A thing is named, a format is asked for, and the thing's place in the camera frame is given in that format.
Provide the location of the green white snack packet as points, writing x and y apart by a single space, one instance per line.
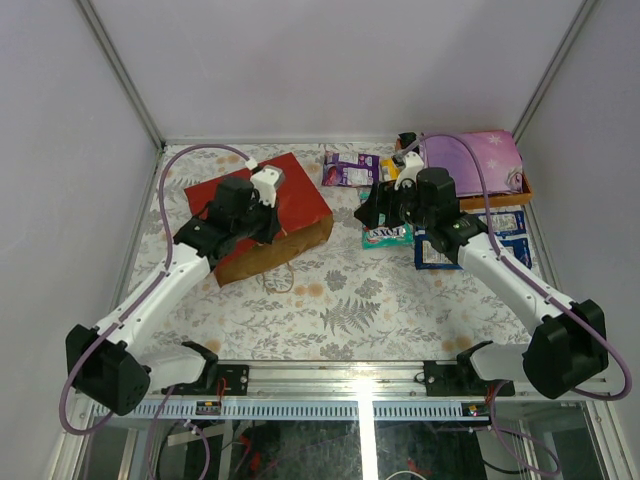
384 236

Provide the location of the floral table mat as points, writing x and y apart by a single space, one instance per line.
340 301

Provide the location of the red paper bag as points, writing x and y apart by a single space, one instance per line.
217 205

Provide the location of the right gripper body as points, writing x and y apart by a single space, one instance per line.
402 205

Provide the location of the purple snack packet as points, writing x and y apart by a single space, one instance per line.
350 169

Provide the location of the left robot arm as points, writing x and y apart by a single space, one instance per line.
108 363

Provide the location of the wooden tray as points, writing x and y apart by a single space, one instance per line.
495 200

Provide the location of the purple folded cloth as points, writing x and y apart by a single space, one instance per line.
496 152

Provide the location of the blue chips bag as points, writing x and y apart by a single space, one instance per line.
509 227

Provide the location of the yellow snack packet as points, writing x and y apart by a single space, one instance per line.
389 170

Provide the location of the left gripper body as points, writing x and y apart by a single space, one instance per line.
270 226

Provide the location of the black items in tray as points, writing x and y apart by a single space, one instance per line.
405 139

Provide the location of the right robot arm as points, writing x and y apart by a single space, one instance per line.
565 348

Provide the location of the aluminium rail frame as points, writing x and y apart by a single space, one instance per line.
367 391

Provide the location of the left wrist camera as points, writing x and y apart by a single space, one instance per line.
266 180

